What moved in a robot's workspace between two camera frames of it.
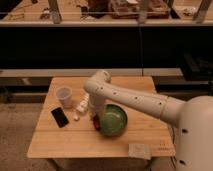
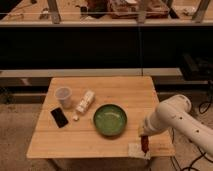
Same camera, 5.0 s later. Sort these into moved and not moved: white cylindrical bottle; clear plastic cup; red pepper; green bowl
Moved: red pepper
Not moved: white cylindrical bottle; clear plastic cup; green bowl
